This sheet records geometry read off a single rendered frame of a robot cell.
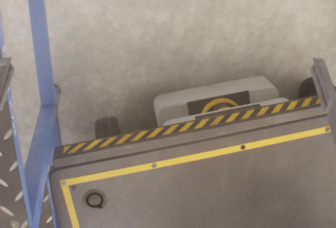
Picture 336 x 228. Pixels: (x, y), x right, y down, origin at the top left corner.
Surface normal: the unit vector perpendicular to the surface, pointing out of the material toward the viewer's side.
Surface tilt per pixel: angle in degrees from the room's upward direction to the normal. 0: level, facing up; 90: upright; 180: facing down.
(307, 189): 0
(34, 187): 90
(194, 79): 0
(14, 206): 0
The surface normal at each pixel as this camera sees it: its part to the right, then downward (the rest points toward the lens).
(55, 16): 0.13, 0.33
